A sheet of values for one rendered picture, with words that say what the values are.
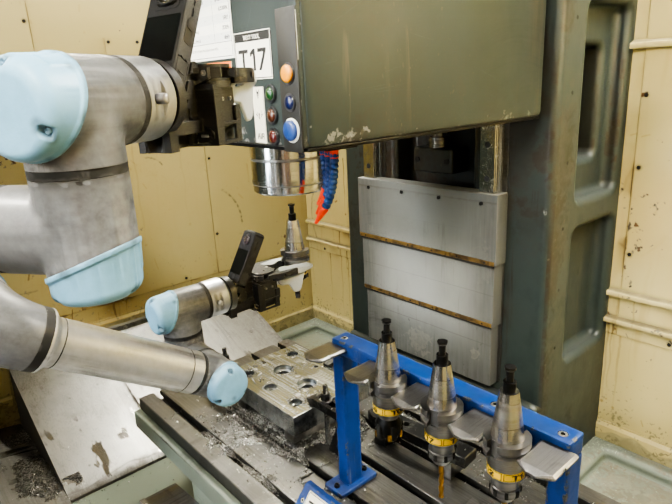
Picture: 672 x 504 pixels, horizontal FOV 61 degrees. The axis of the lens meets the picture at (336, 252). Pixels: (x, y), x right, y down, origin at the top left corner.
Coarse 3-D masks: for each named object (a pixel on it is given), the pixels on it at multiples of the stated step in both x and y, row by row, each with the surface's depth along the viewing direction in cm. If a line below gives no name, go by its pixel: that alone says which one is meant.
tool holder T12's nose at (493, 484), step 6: (492, 480) 78; (492, 486) 78; (498, 486) 77; (504, 486) 76; (510, 486) 76; (516, 486) 77; (492, 492) 78; (498, 492) 77; (504, 492) 76; (510, 492) 76; (516, 492) 76; (498, 498) 78; (504, 498) 77; (510, 498) 77; (516, 498) 77
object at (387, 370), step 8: (384, 344) 89; (392, 344) 89; (384, 352) 89; (392, 352) 89; (376, 360) 91; (384, 360) 89; (392, 360) 89; (376, 368) 91; (384, 368) 90; (392, 368) 90; (376, 376) 91; (384, 376) 90; (392, 376) 90; (400, 376) 91; (384, 384) 90; (392, 384) 90
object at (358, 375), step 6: (360, 366) 98; (366, 366) 98; (372, 366) 98; (348, 372) 96; (354, 372) 96; (360, 372) 96; (366, 372) 96; (348, 378) 95; (354, 378) 94; (360, 378) 94; (366, 378) 94; (360, 384) 93; (366, 384) 93
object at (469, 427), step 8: (472, 408) 85; (464, 416) 82; (472, 416) 82; (480, 416) 82; (488, 416) 82; (448, 424) 81; (456, 424) 80; (464, 424) 80; (472, 424) 80; (480, 424) 80; (488, 424) 80; (456, 432) 79; (464, 432) 79; (472, 432) 78; (480, 432) 78; (464, 440) 78; (472, 440) 77; (480, 440) 77
